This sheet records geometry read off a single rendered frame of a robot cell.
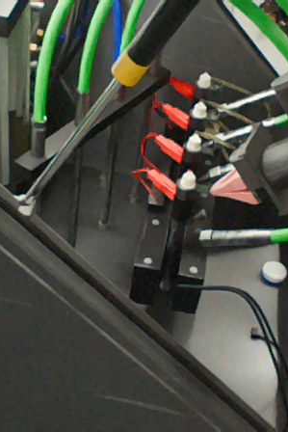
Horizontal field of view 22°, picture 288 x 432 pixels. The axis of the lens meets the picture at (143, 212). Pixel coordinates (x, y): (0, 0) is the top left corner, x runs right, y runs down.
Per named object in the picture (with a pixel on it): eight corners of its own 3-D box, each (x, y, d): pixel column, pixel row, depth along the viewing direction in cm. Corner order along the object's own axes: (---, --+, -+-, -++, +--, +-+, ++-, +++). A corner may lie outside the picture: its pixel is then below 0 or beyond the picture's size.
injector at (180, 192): (187, 298, 108) (213, 195, 94) (154, 292, 108) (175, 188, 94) (189, 284, 110) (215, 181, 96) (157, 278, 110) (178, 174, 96)
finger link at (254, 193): (201, 148, 96) (259, 123, 90) (230, 188, 98) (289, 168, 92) (181, 177, 91) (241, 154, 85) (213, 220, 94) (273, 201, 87)
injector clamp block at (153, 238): (187, 344, 110) (205, 278, 99) (122, 331, 110) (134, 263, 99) (206, 196, 134) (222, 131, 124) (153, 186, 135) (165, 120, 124)
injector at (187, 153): (192, 259, 114) (218, 157, 100) (161, 254, 114) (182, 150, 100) (194, 247, 116) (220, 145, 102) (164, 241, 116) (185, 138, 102)
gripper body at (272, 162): (248, 125, 90) (300, 104, 85) (291, 188, 94) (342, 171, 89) (231, 154, 86) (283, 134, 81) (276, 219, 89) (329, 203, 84)
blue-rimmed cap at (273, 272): (284, 286, 121) (287, 280, 120) (261, 282, 121) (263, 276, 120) (284, 268, 124) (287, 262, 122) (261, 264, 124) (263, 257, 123)
